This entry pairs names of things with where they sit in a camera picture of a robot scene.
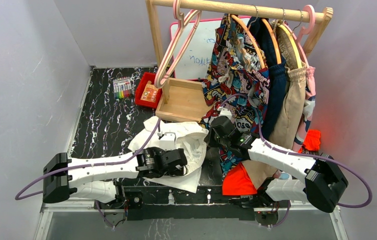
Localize white shorts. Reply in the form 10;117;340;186
127;115;210;194

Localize pink hanger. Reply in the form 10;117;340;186
154;0;202;89
283;4;316;67

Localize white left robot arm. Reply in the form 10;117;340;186
42;147;188;208

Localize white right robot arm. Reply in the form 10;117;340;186
205;116;349;213

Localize comic print shorts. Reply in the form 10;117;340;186
199;13;272;181

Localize beige shorts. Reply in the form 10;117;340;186
241;24;309;190

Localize navy shorts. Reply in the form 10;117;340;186
247;17;287;140

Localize wooden hanger with navy shorts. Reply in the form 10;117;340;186
260;17;283;67

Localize wooden hanger with comic shorts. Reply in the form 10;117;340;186
230;14;267;69

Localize wooden hanger with beige shorts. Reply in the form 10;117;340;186
271;20;303;70

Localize orange cloth front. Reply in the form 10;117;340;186
222;163;257;196

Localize wooden clothes rack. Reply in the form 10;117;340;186
146;0;334;122

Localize orange card box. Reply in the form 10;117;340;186
141;83;159;103

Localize marker pen pack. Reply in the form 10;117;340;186
112;77;134;100

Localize red plastic bin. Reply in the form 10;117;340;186
134;72;162;109

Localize red knit cloth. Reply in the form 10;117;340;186
298;129;321;153

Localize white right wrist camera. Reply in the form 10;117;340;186
218;108;233;120

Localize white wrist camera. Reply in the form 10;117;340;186
157;132;177;151
218;108;233;120

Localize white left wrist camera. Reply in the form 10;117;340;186
157;132;177;151

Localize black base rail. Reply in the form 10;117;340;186
93;185;289;228

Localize whiteboard with pink frame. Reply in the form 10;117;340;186
169;15;252;82

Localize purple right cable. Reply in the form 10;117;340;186
219;93;373;209

